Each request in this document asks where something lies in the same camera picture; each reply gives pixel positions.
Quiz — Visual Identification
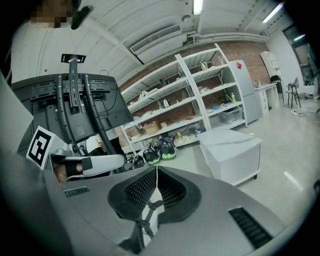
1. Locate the white storage cart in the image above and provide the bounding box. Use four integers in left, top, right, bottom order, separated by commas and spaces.
196, 126, 264, 187

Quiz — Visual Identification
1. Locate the white desk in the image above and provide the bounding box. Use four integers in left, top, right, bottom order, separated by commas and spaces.
254, 82, 281, 111

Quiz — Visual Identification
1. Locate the white refrigerator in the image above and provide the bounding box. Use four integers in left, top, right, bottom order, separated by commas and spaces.
228, 59, 264, 125

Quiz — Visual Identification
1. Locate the grey chair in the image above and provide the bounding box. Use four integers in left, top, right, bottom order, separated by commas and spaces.
284, 76, 302, 109

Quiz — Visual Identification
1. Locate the long ceiling light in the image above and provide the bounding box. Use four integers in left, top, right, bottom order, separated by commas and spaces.
191, 0, 204, 16
261, 1, 286, 24

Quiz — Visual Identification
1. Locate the narrow white shelf rack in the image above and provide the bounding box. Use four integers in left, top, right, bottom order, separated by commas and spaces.
174, 42, 249, 131

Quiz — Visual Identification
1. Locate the black chair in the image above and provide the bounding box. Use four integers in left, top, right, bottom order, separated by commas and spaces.
269, 74, 285, 104

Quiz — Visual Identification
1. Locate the person's left hand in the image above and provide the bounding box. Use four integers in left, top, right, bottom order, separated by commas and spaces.
53, 161, 84, 183

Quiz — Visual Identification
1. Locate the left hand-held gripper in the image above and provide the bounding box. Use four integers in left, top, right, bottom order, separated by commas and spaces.
25, 125, 127, 180

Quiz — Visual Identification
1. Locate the black monitor cable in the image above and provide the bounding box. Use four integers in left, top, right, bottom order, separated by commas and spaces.
98, 69, 119, 119

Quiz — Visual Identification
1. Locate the white wall cabinet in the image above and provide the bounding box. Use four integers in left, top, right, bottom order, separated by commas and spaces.
259, 50, 281, 79

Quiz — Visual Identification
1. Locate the black head-worn camera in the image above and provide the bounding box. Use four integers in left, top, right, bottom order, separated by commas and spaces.
70, 5, 95, 31

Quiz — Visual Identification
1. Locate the white ceiling air conditioner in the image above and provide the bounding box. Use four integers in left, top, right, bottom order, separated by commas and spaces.
128, 23, 189, 65

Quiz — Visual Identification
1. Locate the person's white shirt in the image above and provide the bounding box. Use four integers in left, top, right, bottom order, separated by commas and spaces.
10, 19, 118, 86

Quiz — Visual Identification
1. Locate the black monitor screen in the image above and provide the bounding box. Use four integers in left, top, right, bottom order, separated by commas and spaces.
10, 74, 135, 152

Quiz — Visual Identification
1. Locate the black screen stand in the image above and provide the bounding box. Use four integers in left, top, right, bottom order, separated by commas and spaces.
29, 53, 127, 174

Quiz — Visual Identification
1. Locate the wide white shelf rack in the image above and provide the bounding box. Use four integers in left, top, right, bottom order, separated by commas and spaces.
119, 53, 209, 157

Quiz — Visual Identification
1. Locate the cardboard box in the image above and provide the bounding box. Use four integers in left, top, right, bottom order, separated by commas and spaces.
140, 121, 161, 136

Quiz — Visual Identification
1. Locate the thin white cord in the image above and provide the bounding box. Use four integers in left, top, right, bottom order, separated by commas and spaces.
155, 165, 164, 202

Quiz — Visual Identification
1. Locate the clear plastic storage bin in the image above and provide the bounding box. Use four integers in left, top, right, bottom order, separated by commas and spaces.
219, 106, 245, 125

